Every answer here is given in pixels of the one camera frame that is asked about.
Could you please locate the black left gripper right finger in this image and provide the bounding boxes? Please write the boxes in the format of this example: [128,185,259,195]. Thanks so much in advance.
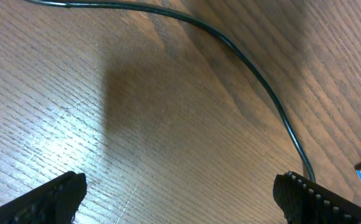
[273,171,361,224]

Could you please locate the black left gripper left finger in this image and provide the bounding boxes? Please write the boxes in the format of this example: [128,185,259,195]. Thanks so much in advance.
[0,171,87,224]

